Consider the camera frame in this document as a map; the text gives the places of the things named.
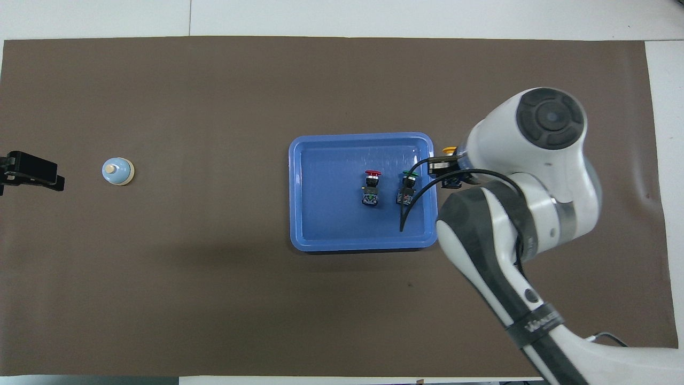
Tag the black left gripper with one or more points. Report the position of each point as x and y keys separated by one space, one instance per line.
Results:
x=32 y=168

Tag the yellow push button switch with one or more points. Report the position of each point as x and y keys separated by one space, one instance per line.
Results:
x=450 y=149

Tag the light blue call bell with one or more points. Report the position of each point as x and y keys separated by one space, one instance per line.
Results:
x=116 y=172

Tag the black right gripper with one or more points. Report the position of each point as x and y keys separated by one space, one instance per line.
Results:
x=441 y=166

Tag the blue plastic tray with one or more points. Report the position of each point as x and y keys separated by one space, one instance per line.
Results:
x=331 y=214

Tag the brown table mat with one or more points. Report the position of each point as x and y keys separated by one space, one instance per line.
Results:
x=214 y=294

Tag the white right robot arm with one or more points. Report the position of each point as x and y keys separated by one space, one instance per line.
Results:
x=534 y=160

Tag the green push button switch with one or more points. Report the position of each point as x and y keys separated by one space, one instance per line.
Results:
x=409 y=174

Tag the red push button switch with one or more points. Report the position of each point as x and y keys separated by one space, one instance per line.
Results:
x=372 y=173

